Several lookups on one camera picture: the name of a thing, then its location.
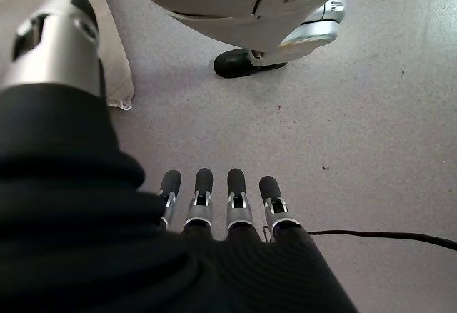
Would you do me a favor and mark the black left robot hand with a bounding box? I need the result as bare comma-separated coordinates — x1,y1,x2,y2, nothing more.
0,0,358,313

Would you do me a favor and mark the white fringed cushion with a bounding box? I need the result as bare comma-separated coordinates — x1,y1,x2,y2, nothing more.
0,0,135,111

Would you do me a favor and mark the black floor cable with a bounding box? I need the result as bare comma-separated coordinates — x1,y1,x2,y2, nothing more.
306,229,457,252

